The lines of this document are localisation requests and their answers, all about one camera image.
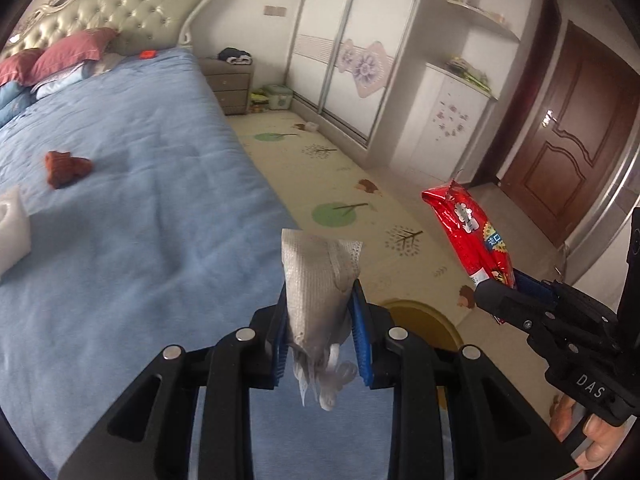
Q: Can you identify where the red snack packet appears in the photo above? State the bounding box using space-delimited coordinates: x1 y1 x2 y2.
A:
421 180 516 291

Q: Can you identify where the person's right hand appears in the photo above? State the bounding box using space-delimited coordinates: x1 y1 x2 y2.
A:
550 395 626 473

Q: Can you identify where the white patterned cloth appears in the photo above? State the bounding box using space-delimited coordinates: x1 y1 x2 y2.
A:
92 51 126 75

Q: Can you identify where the bed with blue sheet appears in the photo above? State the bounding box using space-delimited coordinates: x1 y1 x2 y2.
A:
0 47 301 480

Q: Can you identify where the green storage box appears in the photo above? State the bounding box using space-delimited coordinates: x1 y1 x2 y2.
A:
262 84 292 111

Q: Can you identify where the white foam block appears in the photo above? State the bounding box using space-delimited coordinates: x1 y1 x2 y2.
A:
0 184 32 273

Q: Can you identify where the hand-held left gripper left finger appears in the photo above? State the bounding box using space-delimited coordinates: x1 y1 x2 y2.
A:
57 280 291 480

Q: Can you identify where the grey nightstand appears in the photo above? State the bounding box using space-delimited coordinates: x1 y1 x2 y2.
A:
199 56 256 116

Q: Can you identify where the white sliding-door wardrobe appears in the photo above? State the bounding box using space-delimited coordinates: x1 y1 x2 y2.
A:
285 0 431 148

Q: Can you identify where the cream printed play mat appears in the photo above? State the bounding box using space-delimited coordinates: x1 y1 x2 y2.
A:
227 107 473 321

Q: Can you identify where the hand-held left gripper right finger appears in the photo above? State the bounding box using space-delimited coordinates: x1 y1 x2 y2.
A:
350 277 576 480

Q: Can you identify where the dark clothing bundle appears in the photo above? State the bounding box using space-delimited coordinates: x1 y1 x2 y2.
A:
217 47 252 66

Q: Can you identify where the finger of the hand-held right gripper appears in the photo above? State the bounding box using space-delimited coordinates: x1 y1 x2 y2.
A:
472 279 561 338
512 269 608 318

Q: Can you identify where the grey white cloth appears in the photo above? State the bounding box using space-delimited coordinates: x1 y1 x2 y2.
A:
280 228 364 413

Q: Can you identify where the pile of green toys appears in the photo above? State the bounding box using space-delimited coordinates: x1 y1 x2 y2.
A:
446 55 491 92

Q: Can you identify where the folded blue quilt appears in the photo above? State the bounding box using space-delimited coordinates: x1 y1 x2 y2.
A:
0 82 35 123

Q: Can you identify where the tufted green white headboard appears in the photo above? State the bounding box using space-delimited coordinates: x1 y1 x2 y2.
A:
0 0 221 61

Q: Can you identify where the curved white shelf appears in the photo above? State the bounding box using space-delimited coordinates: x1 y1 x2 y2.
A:
446 0 521 41

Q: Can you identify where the pink pillow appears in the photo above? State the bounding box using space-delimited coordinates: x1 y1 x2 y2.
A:
0 49 43 86
30 27 120 86

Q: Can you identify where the folded patterned quilt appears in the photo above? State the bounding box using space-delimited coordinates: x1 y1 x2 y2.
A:
32 60 96 98

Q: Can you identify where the brown wooden door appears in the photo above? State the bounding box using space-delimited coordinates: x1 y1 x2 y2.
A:
500 20 640 248

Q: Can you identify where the brown-red knitted sock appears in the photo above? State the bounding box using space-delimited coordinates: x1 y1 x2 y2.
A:
44 150 94 190

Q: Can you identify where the white side cabinet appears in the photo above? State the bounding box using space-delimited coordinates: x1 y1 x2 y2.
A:
405 62 498 181

